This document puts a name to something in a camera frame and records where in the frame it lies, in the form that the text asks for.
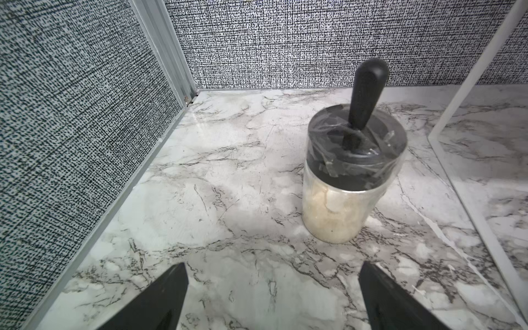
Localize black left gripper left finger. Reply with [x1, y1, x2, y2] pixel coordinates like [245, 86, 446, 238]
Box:
[99, 263, 188, 330]

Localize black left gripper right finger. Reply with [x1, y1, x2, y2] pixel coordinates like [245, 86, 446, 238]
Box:
[358, 261, 449, 330]

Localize white and wood shelf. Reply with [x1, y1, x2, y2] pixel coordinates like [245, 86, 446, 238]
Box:
[428, 1, 527, 316]

